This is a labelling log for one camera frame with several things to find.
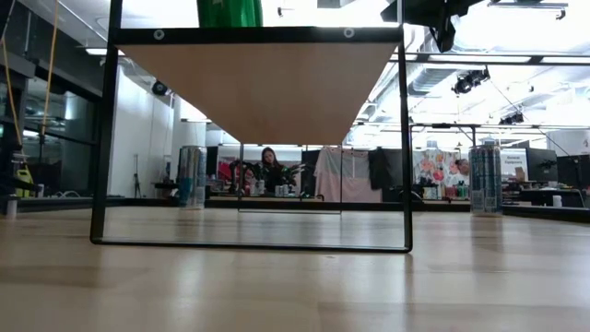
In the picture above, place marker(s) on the black aluminium table frame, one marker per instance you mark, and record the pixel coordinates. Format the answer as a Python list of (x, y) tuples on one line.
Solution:
[(442, 206)]

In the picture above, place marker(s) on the black ceiling spotlight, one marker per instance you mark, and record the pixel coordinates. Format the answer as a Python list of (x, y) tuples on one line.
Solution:
[(511, 119), (470, 80)]

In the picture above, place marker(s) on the black ceiling light rail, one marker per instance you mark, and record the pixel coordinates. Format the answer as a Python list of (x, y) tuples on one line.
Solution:
[(527, 4)]

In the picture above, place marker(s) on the red machine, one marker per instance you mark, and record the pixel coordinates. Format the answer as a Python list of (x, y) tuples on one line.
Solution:
[(225, 173)]

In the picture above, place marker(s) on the small white cylinder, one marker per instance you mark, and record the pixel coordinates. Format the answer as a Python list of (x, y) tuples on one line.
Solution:
[(11, 206)]

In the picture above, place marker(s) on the green Sprite can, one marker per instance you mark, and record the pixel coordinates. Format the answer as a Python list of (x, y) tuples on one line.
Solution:
[(230, 14)]

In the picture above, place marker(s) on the black dome camera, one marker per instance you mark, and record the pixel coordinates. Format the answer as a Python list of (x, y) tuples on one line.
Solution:
[(160, 87)]

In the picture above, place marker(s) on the tall can with blue tab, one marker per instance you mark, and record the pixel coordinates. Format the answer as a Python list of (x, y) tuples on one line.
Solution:
[(486, 180), (192, 177)]

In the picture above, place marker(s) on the wooden shelf with black frame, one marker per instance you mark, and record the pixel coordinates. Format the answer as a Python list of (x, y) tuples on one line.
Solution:
[(258, 92)]

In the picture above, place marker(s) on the yellow plastic object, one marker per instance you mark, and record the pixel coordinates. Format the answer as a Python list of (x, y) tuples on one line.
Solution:
[(23, 177)]

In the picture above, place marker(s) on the thin black tripod stand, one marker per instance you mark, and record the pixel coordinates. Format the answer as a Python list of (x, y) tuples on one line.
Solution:
[(137, 180)]

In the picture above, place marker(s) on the floral cloth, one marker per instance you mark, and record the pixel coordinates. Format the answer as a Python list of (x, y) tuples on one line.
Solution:
[(438, 168)]

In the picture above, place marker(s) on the black cloth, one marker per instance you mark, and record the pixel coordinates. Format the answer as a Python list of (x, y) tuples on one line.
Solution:
[(382, 168)]

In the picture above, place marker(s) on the black upright panel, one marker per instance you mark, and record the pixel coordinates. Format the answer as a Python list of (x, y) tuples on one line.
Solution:
[(310, 170)]

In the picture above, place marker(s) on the silver ventilation duct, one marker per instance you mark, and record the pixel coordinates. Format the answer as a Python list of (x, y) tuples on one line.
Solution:
[(424, 78)]

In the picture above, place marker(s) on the small black side table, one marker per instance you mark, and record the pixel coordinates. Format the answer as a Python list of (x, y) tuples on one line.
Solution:
[(166, 185)]

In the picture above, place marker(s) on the white sign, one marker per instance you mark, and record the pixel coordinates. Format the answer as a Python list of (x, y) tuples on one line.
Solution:
[(514, 161)]

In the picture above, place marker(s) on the pink and white cloth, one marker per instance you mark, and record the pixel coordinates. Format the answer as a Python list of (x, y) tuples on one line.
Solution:
[(350, 177)]

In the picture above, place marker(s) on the black monitor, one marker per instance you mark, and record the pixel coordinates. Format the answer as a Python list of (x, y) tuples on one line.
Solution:
[(212, 159), (541, 164), (574, 170)]

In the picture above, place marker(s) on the person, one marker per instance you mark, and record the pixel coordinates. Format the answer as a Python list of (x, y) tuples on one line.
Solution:
[(271, 173)]

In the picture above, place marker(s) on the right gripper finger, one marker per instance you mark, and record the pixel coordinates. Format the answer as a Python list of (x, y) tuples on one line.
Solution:
[(443, 37)]

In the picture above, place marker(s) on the white cup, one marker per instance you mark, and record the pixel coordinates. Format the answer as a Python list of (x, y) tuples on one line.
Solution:
[(557, 200)]

